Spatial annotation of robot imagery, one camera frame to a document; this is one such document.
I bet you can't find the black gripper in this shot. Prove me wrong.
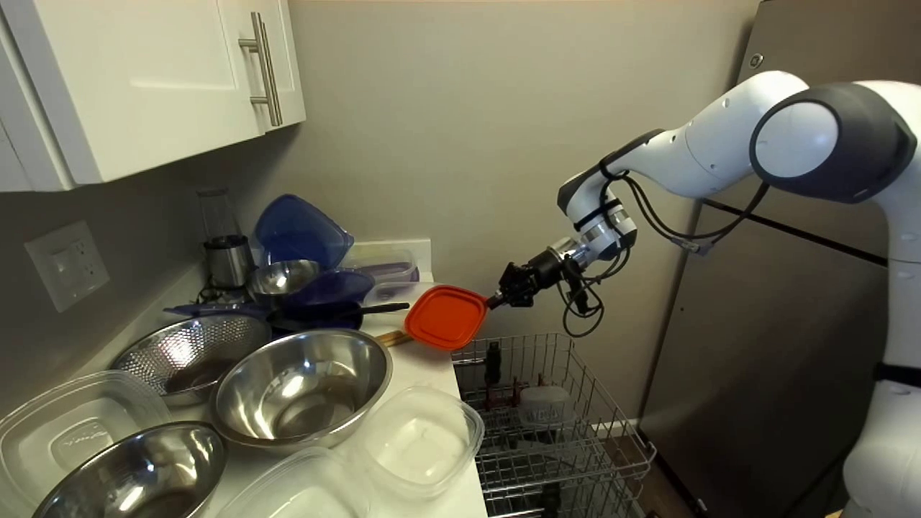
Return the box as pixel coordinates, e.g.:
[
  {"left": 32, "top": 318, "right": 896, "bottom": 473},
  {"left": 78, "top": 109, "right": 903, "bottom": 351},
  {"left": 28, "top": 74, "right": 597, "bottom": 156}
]
[{"left": 484, "top": 238, "right": 589, "bottom": 313}]

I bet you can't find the red plastic lid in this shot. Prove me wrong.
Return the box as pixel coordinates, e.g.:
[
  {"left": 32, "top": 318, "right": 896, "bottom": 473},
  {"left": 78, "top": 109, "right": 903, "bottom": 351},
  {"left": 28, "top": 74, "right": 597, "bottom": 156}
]
[{"left": 402, "top": 282, "right": 491, "bottom": 356}]

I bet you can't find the clear container purple lid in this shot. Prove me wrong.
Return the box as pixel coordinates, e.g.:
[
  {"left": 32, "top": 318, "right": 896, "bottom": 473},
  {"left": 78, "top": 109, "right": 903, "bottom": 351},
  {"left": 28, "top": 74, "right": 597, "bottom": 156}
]
[{"left": 353, "top": 241, "right": 427, "bottom": 309}]

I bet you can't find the blue plastic lid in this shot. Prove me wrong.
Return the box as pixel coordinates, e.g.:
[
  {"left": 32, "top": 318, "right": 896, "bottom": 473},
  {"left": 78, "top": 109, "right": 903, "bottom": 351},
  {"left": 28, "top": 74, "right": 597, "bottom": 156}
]
[{"left": 284, "top": 267, "right": 379, "bottom": 310}]

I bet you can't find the clear plastic lid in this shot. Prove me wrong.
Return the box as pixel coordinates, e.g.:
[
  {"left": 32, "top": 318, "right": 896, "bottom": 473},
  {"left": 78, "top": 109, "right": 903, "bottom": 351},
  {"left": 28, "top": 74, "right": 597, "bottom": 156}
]
[{"left": 212, "top": 443, "right": 372, "bottom": 518}]

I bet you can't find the dark grey rack fixture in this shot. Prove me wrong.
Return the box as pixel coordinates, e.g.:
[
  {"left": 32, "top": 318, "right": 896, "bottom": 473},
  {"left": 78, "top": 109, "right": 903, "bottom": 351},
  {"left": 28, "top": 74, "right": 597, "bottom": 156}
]
[{"left": 484, "top": 339, "right": 503, "bottom": 388}]

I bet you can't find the small frosted plastic tub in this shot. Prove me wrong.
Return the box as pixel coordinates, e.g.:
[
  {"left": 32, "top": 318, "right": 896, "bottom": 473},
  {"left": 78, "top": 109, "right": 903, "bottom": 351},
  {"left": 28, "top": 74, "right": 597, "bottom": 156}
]
[{"left": 519, "top": 384, "right": 575, "bottom": 430}]

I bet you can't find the wooden spoon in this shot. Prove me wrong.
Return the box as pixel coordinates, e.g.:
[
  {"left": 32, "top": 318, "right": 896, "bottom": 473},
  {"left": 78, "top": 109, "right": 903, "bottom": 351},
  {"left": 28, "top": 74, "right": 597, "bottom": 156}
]
[{"left": 372, "top": 329, "right": 414, "bottom": 351}]

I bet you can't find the square clear plastic container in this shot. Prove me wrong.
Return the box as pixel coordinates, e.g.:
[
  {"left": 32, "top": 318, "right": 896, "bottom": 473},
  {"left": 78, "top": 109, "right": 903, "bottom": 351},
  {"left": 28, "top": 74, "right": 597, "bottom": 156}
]
[{"left": 356, "top": 384, "right": 487, "bottom": 505}]

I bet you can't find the dark blue utensil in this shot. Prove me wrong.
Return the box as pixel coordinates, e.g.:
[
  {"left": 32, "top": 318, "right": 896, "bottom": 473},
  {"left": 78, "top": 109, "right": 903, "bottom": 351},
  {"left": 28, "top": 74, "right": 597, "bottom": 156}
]
[{"left": 160, "top": 296, "right": 411, "bottom": 339}]

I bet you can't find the large blue plastic container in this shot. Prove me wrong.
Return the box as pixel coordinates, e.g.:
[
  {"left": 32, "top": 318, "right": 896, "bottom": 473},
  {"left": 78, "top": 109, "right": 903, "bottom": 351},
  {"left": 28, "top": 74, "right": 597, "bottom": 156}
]
[{"left": 251, "top": 192, "right": 356, "bottom": 274}]

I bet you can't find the small steel bowl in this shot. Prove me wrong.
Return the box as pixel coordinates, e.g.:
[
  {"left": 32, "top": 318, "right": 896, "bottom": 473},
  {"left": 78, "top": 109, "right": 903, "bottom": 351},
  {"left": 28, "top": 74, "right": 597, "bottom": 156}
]
[{"left": 251, "top": 256, "right": 322, "bottom": 300}]

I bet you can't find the large steel mixing bowl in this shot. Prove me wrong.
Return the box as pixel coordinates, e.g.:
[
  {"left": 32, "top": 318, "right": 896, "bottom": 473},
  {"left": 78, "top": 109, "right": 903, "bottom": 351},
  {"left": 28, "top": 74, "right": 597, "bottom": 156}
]
[{"left": 209, "top": 329, "right": 396, "bottom": 456}]

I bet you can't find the stainless steel refrigerator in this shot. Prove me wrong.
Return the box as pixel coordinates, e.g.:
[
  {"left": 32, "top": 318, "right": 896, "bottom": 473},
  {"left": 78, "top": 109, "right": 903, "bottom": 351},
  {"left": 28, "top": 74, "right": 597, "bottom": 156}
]
[{"left": 637, "top": 0, "right": 921, "bottom": 518}]

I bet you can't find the steel cup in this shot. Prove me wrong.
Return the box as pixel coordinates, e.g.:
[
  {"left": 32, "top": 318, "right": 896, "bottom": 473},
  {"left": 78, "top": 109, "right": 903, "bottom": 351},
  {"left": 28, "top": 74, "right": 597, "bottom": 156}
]
[{"left": 202, "top": 233, "right": 253, "bottom": 290}]

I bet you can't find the clear drinking glass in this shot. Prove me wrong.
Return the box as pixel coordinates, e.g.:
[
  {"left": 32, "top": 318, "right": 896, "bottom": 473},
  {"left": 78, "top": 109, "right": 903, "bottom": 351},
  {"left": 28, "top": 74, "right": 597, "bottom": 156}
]
[{"left": 194, "top": 187, "right": 243, "bottom": 241}]

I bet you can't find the steel colander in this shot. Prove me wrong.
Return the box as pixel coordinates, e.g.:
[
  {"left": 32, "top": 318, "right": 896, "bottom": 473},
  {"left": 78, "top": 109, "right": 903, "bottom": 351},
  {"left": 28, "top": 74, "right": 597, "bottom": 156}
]
[{"left": 107, "top": 313, "right": 278, "bottom": 413}]

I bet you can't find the steel mesh strainer bowl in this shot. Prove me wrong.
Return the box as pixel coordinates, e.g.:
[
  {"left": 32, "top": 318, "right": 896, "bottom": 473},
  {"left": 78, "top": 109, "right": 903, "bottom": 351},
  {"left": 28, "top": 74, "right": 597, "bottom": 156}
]
[{"left": 28, "top": 418, "right": 231, "bottom": 518}]

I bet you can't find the large clear plastic container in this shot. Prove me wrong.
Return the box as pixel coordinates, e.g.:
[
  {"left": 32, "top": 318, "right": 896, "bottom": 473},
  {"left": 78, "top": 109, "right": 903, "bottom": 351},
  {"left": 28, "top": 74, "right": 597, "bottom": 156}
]
[{"left": 0, "top": 372, "right": 175, "bottom": 512}]

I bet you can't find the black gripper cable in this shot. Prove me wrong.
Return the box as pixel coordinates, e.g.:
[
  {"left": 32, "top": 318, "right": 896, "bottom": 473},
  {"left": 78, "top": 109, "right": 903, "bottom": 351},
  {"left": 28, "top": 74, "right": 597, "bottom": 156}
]
[{"left": 558, "top": 253, "right": 614, "bottom": 339}]

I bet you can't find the white wire dishwasher rack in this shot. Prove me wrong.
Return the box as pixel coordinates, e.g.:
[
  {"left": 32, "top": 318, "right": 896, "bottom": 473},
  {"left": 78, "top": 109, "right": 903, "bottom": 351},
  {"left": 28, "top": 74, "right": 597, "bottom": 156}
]
[{"left": 451, "top": 330, "right": 660, "bottom": 518}]

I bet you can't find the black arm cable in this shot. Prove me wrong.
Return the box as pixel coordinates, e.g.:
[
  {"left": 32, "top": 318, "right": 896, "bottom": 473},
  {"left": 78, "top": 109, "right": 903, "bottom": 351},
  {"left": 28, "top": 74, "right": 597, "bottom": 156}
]
[{"left": 599, "top": 156, "right": 772, "bottom": 256}]

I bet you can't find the metal cabinet handle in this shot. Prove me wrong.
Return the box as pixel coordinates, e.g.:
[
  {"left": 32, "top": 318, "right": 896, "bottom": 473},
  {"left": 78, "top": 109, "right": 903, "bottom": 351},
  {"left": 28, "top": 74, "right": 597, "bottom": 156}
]
[{"left": 238, "top": 8, "right": 287, "bottom": 129}]

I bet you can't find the white wall cabinet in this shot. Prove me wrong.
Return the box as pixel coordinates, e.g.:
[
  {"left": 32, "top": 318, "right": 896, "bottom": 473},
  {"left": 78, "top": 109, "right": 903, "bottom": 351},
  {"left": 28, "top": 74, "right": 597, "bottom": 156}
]
[{"left": 0, "top": 0, "right": 310, "bottom": 195}]

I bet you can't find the wall outlet plate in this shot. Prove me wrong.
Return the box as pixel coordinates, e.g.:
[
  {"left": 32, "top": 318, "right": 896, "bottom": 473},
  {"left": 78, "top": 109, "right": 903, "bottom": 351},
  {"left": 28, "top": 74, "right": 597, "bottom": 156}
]
[{"left": 24, "top": 218, "right": 112, "bottom": 318}]

